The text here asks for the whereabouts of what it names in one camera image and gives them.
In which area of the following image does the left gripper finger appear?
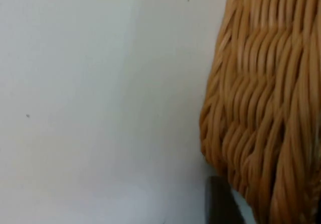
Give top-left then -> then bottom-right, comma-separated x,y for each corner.
205,175 -> 248,224

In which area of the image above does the pale brown wicker basket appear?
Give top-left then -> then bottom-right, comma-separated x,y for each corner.
199,0 -> 321,224

